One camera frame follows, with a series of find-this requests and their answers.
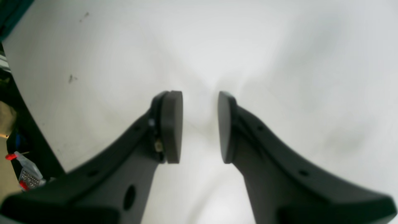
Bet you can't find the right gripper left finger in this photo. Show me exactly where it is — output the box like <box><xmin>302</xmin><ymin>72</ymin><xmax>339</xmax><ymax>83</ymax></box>
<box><xmin>1</xmin><ymin>91</ymin><xmax>183</xmax><ymax>224</ymax></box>

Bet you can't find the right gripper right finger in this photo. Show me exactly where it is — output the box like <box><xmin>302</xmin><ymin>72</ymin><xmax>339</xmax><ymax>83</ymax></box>
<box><xmin>218</xmin><ymin>91</ymin><xmax>397</xmax><ymax>224</ymax></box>

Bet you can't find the dark blue T-shirt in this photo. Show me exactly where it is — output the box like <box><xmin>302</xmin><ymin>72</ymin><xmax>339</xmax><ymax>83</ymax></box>
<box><xmin>0</xmin><ymin>0</ymin><xmax>34</xmax><ymax>42</ymax></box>

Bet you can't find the clear bag with red clip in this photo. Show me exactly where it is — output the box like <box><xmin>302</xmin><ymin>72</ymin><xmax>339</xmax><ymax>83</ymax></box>
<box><xmin>5</xmin><ymin>151</ymin><xmax>46</xmax><ymax>192</ymax></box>

